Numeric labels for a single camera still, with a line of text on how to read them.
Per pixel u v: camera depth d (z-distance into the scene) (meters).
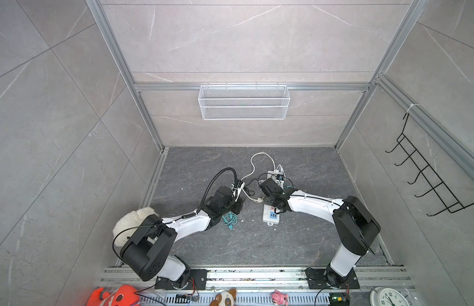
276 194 0.70
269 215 0.88
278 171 0.96
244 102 1.00
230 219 0.88
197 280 0.73
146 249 0.44
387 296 0.67
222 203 0.69
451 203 0.59
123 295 0.64
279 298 0.68
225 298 0.67
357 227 0.46
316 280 0.73
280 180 0.82
